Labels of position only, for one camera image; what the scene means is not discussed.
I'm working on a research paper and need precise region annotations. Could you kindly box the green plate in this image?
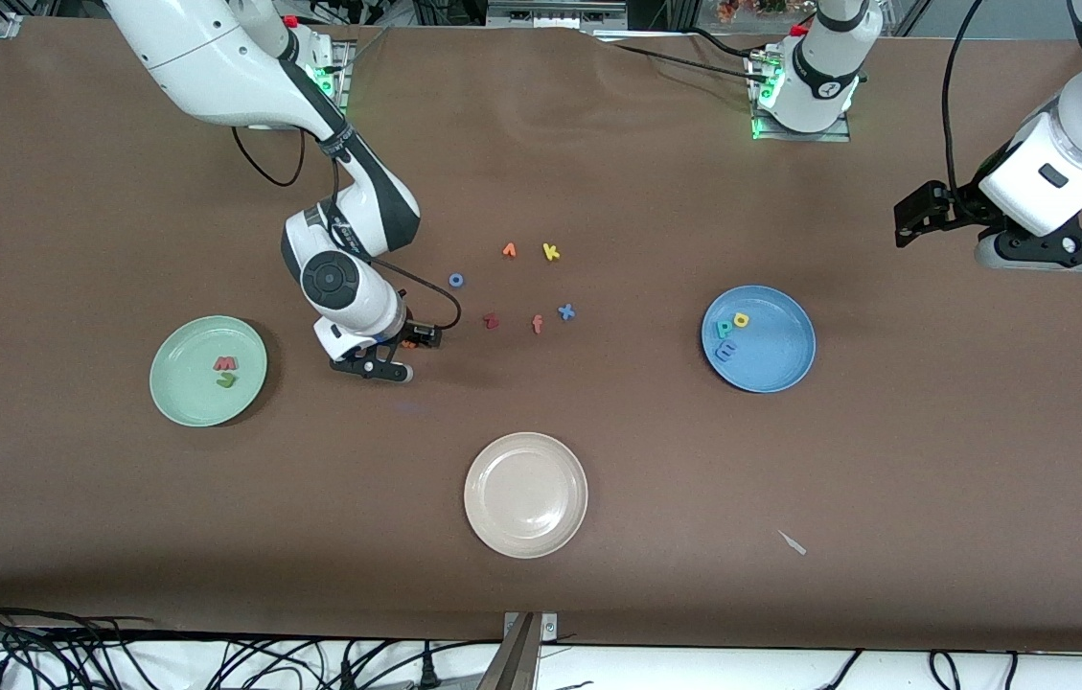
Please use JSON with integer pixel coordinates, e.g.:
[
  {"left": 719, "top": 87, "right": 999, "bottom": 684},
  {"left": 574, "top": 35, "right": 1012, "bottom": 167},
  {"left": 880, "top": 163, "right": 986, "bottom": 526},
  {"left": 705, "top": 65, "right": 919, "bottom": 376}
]
[{"left": 150, "top": 316, "right": 268, "bottom": 427}]

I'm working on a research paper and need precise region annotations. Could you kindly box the beige plate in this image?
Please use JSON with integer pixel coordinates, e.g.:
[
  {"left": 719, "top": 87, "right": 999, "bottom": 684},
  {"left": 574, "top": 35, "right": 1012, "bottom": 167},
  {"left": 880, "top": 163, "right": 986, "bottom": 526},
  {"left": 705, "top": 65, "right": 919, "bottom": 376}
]
[{"left": 464, "top": 432, "right": 589, "bottom": 560}]

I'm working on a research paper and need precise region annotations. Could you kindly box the blue plate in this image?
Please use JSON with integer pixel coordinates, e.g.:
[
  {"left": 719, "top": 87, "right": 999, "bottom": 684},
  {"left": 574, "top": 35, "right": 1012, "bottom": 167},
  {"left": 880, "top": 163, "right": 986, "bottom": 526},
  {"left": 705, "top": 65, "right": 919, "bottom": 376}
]
[{"left": 702, "top": 286, "right": 817, "bottom": 394}]

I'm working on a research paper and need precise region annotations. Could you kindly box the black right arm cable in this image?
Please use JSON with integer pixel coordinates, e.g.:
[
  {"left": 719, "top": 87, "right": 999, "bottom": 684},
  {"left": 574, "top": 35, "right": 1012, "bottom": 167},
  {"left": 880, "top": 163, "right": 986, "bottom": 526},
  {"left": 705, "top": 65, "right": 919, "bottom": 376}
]
[{"left": 232, "top": 125, "right": 462, "bottom": 332}]

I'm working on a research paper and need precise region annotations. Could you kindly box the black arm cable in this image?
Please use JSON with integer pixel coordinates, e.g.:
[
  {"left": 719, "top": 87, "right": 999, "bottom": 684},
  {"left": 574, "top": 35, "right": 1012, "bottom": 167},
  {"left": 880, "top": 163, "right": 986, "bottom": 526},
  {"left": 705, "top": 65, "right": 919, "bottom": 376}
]
[
  {"left": 941, "top": 0, "right": 987, "bottom": 207},
  {"left": 232, "top": 125, "right": 462, "bottom": 332}
]

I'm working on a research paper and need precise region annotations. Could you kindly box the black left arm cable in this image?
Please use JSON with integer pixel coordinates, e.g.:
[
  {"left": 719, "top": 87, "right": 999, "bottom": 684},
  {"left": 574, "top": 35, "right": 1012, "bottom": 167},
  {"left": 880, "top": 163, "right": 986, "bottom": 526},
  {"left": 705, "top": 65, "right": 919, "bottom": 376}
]
[{"left": 941, "top": 0, "right": 987, "bottom": 207}]

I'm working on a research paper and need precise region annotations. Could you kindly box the black cable on table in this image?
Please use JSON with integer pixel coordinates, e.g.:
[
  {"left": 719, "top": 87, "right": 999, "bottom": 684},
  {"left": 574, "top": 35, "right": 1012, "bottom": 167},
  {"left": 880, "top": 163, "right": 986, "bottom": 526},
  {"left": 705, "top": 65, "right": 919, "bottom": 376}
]
[{"left": 588, "top": 27, "right": 771, "bottom": 82}]

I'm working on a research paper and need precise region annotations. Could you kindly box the metal table edge bracket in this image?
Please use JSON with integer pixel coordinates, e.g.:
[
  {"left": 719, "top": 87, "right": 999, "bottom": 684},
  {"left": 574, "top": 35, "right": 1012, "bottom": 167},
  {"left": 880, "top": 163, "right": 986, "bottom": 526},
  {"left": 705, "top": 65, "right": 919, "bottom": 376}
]
[{"left": 478, "top": 611, "right": 561, "bottom": 690}]

